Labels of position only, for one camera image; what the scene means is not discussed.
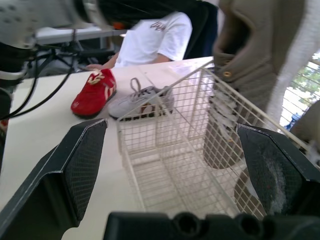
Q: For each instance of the person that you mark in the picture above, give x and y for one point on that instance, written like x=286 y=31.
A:
x=152 y=42

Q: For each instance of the grey table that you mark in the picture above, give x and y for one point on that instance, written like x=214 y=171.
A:
x=75 y=33

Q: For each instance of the small red shoe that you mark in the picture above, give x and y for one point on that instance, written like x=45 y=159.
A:
x=93 y=96

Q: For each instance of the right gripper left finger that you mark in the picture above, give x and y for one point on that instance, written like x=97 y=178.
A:
x=50 y=190

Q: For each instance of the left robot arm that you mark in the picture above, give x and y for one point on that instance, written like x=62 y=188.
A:
x=30 y=17

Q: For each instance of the black office chair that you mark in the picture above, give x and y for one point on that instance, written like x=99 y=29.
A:
x=200 y=32

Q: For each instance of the small grey lace-up shoe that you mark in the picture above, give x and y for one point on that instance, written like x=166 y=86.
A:
x=130 y=103

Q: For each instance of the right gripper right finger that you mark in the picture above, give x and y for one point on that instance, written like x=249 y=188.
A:
x=277 y=175

